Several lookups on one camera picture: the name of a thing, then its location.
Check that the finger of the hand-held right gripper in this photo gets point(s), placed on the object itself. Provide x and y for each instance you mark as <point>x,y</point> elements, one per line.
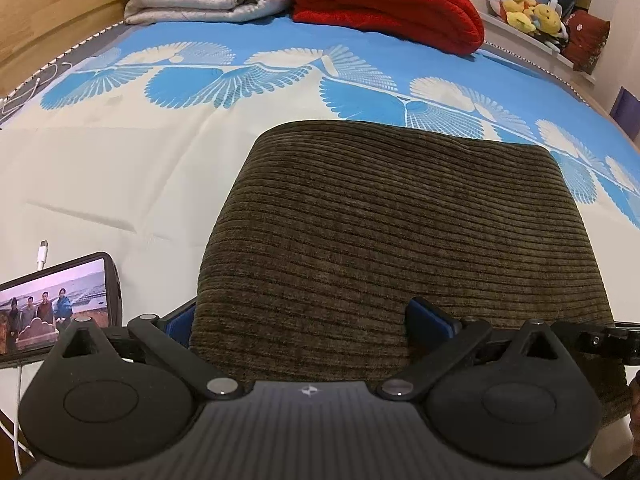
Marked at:
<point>600,340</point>

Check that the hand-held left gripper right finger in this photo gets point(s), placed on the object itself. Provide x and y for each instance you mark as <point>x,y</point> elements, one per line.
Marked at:
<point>425,322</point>

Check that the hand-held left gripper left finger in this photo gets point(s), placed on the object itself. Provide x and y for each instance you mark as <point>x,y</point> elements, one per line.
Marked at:
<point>180,321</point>

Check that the black smartphone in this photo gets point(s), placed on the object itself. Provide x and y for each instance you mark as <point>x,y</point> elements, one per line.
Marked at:
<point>50,300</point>

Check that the blue white printed bed sheet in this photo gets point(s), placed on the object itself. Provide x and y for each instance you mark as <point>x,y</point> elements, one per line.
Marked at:
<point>125,160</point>

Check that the purple box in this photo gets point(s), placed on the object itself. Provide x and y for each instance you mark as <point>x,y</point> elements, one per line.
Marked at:
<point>627,112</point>

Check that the dark red cushion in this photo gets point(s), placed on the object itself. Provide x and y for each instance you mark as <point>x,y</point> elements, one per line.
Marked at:
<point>587,40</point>

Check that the red folded blanket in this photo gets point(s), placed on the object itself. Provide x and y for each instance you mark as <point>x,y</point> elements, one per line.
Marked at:
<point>385,0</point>

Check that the yellow plush toy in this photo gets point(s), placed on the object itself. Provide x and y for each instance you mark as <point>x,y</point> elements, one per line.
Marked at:
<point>547,17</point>
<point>517,5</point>

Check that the wooden headboard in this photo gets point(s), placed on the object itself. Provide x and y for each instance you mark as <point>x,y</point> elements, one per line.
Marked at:
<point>40,20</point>

